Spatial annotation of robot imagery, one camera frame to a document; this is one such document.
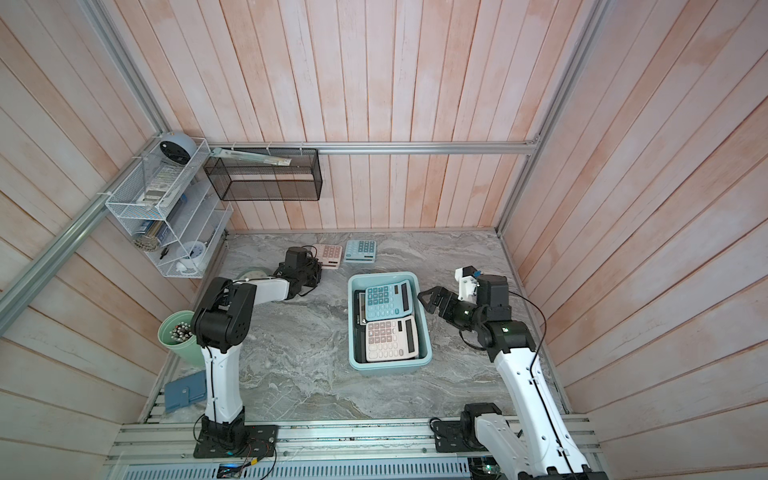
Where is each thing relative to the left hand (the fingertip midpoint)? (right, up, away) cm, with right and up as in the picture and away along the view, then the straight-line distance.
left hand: (326, 261), depth 106 cm
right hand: (+32, -9, -30) cm, 45 cm away
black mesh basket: (-31, +29, -2) cm, 43 cm away
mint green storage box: (+13, -6, -17) cm, 22 cm away
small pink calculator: (0, +2, +4) cm, 5 cm away
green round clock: (-25, -4, -2) cm, 26 cm away
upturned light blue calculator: (+22, -12, -19) cm, 31 cm away
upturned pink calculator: (+22, -21, -26) cm, 40 cm away
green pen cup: (-33, -17, -32) cm, 49 cm away
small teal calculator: (+12, +4, +5) cm, 14 cm away
